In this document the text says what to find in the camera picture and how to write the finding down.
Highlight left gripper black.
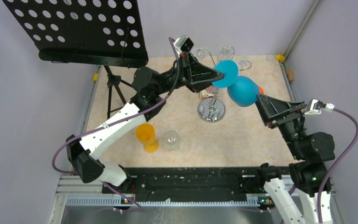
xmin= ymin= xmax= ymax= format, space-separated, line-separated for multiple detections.
xmin=154 ymin=51 xmax=225 ymax=96

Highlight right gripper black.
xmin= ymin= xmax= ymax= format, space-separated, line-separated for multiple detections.
xmin=254 ymin=93 xmax=306 ymax=158

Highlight blue wine glass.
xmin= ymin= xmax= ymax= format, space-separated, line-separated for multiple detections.
xmin=212 ymin=60 xmax=260 ymax=107

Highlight clear wine glass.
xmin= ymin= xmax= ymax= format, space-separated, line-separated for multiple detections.
xmin=217 ymin=45 xmax=235 ymax=62
xmin=238 ymin=60 xmax=252 ymax=71
xmin=163 ymin=130 xmax=180 ymax=151
xmin=193 ymin=47 xmax=210 ymax=60

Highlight clear wine glass front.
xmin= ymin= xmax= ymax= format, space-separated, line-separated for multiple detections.
xmin=163 ymin=130 xmax=180 ymax=151

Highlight orange wine glass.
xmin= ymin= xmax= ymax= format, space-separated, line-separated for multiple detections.
xmin=135 ymin=123 xmax=159 ymax=153

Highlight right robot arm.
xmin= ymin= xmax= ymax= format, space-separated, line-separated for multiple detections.
xmin=255 ymin=94 xmax=335 ymax=224

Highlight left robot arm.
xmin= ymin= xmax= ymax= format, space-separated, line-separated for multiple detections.
xmin=65 ymin=52 xmax=224 ymax=193

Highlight small red white box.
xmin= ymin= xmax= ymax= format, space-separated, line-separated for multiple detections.
xmin=200 ymin=85 xmax=219 ymax=99

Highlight blue and orange toy car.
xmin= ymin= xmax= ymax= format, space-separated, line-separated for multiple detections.
xmin=258 ymin=86 xmax=264 ymax=94

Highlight small wooden block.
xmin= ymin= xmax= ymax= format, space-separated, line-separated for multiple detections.
xmin=285 ymin=68 xmax=295 ymax=82

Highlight yellow corner clip right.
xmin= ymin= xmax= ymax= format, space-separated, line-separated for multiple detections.
xmin=275 ymin=54 xmax=286 ymax=63

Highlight black perforated music stand desk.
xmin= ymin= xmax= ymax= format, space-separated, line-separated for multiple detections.
xmin=4 ymin=0 xmax=149 ymax=68

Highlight aluminium corner profile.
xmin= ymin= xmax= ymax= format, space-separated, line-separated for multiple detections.
xmin=284 ymin=0 xmax=323 ymax=60

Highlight chrome wire wine glass rack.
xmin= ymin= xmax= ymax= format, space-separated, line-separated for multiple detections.
xmin=197 ymin=49 xmax=252 ymax=123

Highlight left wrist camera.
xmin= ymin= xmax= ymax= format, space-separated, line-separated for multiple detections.
xmin=173 ymin=35 xmax=194 ymax=55

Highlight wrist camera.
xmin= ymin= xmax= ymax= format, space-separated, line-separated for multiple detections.
xmin=173 ymin=35 xmax=194 ymax=55
xmin=304 ymin=99 xmax=335 ymax=117

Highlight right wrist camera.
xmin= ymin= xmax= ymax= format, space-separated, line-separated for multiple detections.
xmin=304 ymin=99 xmax=335 ymax=117

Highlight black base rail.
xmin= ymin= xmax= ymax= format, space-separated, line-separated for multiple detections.
xmin=102 ymin=166 xmax=294 ymax=205

